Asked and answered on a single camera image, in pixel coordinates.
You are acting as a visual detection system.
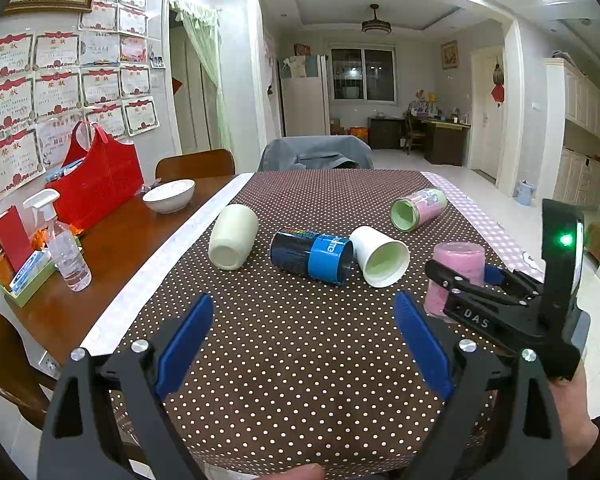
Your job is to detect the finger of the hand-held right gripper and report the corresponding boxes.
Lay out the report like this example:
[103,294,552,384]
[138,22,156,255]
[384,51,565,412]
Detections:
[424,258,482,294]
[483,265,544,307]

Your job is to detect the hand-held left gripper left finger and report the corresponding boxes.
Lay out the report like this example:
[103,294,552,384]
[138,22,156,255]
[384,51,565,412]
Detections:
[36,292,216,480]

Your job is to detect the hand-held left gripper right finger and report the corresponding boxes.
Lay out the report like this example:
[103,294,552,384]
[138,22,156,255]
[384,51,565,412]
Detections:
[393,290,571,480]

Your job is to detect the pink cup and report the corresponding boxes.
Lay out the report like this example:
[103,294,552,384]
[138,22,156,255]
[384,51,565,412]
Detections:
[426,241,486,319]

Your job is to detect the white cup with green inside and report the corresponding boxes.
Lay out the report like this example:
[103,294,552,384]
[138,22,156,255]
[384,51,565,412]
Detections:
[349,225,411,289]

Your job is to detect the green patterned cup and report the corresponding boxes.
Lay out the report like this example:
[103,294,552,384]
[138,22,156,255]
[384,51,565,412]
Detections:
[390,187,449,233]

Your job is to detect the cream cup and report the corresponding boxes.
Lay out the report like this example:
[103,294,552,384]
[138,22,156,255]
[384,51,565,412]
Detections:
[208,203,260,272]

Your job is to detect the dark blue labelled cup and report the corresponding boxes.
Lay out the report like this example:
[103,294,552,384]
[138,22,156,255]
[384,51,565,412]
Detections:
[270,228,355,287]

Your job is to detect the person's right hand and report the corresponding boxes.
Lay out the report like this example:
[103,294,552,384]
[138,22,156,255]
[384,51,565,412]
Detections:
[554,359,600,480]

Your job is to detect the person's left hand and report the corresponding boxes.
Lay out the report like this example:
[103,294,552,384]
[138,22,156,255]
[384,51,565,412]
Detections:
[274,462,327,480]

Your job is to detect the brown polka dot tablecloth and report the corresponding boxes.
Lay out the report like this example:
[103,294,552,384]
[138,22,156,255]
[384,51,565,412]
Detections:
[107,170,546,480]

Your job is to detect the wooden table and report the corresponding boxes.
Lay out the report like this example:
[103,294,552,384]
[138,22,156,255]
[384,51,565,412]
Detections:
[2,175,237,358]

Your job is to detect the wooden desk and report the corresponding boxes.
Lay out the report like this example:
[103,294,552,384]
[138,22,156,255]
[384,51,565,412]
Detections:
[420,116,472,167]

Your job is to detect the clear spray bottle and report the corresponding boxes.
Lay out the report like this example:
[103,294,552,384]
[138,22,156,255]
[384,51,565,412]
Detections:
[22,188,92,292]

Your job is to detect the dark desk chair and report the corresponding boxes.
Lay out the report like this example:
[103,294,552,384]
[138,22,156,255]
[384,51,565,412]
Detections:
[401,112,427,155]

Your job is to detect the white bowl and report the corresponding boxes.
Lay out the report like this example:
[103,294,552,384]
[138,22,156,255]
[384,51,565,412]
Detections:
[142,178,196,215]

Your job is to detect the white door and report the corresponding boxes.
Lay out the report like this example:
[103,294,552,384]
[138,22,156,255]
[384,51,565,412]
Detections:
[471,46,507,182]

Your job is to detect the dark low cabinet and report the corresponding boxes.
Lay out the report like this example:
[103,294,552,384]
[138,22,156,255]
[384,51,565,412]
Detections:
[368,117,407,150]

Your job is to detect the green tray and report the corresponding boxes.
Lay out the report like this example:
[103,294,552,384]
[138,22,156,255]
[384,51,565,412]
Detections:
[0,242,84,309]

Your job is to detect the blue and white box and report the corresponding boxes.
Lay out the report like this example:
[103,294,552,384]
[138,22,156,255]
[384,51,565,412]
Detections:
[9,250,52,294]

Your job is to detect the wooden chair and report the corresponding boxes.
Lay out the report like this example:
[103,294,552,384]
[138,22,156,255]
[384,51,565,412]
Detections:
[0,305,58,431]
[155,148,236,181]

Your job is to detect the red bag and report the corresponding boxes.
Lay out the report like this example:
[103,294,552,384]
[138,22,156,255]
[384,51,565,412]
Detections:
[45,120,144,231]

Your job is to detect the grey covered sofa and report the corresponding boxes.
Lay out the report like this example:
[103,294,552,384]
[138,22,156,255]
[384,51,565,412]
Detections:
[257,135,374,172]

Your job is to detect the red door ornament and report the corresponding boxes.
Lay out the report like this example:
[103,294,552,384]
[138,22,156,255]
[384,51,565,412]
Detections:
[490,57,506,106]

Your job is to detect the orange packet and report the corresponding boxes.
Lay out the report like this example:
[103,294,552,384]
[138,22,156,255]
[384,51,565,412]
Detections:
[0,249,16,291]

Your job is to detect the red box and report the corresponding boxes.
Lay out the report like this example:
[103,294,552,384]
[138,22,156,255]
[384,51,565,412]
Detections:
[0,205,35,274]

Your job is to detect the window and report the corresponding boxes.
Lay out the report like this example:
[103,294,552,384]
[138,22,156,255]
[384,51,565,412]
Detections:
[330,47,397,104]

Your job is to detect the small framed picture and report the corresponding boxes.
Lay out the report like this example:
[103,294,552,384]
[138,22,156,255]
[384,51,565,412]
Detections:
[440,40,460,70]

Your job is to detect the white refrigerator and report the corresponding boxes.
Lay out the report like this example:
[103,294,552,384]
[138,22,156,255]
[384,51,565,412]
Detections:
[279,54,331,137]

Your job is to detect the ceiling fan lamp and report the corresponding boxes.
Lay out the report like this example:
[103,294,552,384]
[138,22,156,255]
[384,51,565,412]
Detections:
[360,4,392,35]

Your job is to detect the green curtain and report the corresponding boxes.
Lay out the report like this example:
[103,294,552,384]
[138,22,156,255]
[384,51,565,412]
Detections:
[168,0,234,155]

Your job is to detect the group of award certificates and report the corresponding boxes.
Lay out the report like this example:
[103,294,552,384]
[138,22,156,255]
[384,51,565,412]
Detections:
[0,0,162,203]

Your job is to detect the wall socket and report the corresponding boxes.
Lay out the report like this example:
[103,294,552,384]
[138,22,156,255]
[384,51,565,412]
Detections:
[39,351,62,382]

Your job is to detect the white wall cabinet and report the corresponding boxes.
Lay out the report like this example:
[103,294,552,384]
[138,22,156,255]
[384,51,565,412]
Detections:
[544,56,600,212]

